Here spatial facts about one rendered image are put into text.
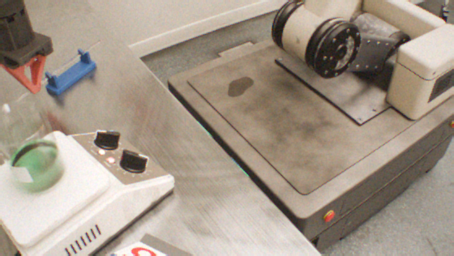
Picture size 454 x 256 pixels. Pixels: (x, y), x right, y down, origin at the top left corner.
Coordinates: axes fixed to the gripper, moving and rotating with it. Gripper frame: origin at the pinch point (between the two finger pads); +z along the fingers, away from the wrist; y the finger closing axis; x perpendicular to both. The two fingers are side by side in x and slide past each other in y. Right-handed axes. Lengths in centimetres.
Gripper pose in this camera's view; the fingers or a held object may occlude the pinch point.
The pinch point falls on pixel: (34, 87)
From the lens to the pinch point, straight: 71.1
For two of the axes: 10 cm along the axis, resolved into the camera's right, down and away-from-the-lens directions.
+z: 0.2, 7.3, 6.9
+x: 5.3, -5.9, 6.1
